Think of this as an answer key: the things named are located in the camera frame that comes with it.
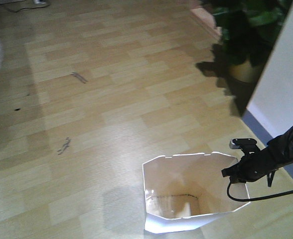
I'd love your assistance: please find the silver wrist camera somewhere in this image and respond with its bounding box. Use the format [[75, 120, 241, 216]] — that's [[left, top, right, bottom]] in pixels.
[[229, 138, 260, 155]]

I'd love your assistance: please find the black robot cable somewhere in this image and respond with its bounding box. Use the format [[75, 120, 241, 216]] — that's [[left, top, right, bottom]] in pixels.
[[226, 180, 293, 202]]

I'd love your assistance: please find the green potted plant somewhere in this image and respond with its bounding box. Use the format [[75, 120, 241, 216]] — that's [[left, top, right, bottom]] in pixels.
[[210, 0, 293, 83]]

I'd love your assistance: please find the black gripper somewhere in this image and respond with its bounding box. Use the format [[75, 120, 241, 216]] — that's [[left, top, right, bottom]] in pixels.
[[221, 149, 278, 183]]

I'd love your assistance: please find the white cardboard trash bin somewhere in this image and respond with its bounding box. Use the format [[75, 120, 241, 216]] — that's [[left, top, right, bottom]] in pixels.
[[143, 152, 247, 234]]

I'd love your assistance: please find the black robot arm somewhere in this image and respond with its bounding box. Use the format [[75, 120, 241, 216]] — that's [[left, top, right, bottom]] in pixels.
[[221, 126, 293, 187]]

